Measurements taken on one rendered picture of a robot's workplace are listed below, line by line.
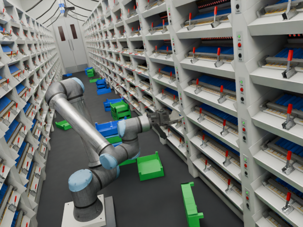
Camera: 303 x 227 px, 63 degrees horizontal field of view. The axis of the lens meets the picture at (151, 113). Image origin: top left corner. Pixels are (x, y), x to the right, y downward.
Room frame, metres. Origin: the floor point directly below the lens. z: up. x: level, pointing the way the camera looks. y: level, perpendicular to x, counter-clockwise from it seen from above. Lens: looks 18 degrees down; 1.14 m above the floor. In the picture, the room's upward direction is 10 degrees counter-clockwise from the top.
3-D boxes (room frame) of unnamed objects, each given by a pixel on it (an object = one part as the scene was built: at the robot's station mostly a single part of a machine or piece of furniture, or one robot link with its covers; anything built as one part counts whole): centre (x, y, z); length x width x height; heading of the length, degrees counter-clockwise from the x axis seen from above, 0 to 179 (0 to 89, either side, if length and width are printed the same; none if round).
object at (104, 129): (2.16, 0.38, 0.36); 0.30 x 0.20 x 0.08; 97
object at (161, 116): (1.30, -0.03, 0.67); 0.12 x 0.08 x 0.09; 105
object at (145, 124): (1.28, 0.05, 0.67); 0.10 x 0.05 x 0.09; 15
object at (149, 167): (1.92, 0.10, 0.04); 0.30 x 0.20 x 0.08; 4
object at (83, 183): (1.36, 0.50, 0.29); 0.17 x 0.15 x 0.18; 137
